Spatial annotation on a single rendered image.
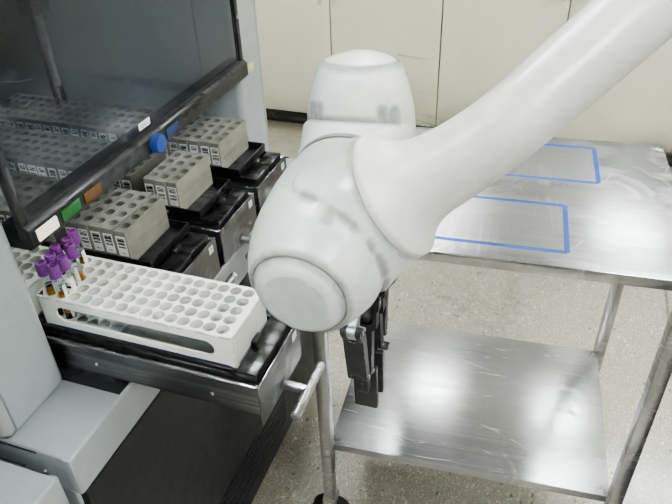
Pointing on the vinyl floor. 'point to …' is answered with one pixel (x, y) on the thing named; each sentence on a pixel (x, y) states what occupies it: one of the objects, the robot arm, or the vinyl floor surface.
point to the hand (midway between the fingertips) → (369, 377)
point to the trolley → (436, 435)
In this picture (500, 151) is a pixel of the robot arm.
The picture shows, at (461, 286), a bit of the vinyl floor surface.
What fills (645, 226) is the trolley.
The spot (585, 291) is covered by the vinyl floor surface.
